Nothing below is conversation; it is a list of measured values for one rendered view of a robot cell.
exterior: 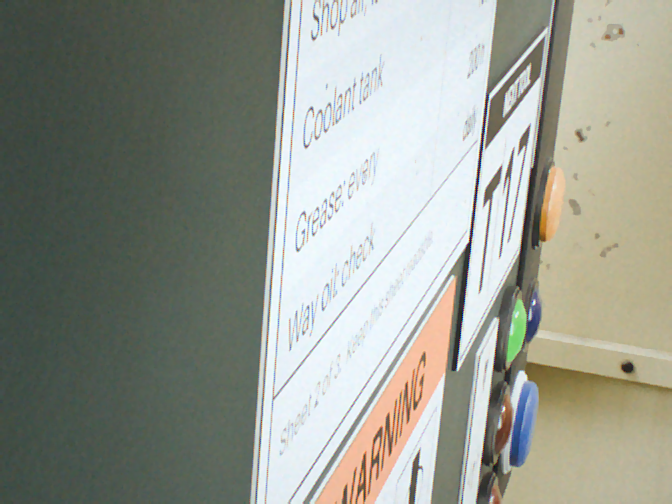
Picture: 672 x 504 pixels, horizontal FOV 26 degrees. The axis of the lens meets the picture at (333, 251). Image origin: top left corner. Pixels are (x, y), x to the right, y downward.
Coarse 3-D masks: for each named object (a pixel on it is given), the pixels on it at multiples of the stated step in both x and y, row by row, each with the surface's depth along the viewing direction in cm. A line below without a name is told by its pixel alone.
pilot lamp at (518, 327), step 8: (520, 304) 45; (520, 312) 45; (512, 320) 44; (520, 320) 45; (512, 328) 44; (520, 328) 45; (512, 336) 44; (520, 336) 45; (512, 344) 44; (520, 344) 45; (512, 352) 45
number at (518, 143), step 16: (528, 112) 42; (528, 128) 42; (512, 144) 39; (528, 144) 43; (512, 160) 40; (528, 160) 44; (512, 176) 41; (512, 192) 41; (512, 208) 42; (496, 224) 39; (512, 224) 42; (496, 240) 39; (512, 240) 43; (496, 256) 40; (496, 272) 41
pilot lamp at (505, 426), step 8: (504, 400) 46; (504, 408) 46; (512, 408) 46; (504, 416) 45; (512, 416) 46; (504, 424) 45; (512, 424) 46; (504, 432) 46; (496, 440) 45; (504, 440) 46; (496, 448) 46
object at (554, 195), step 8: (552, 168) 48; (552, 176) 48; (560, 176) 48; (552, 184) 48; (560, 184) 48; (552, 192) 47; (560, 192) 48; (544, 200) 47; (552, 200) 47; (560, 200) 48; (544, 208) 47; (552, 208) 48; (560, 208) 48; (544, 216) 48; (552, 216) 48; (560, 216) 49; (544, 224) 48; (552, 224) 48; (544, 232) 48; (552, 232) 48; (544, 240) 48
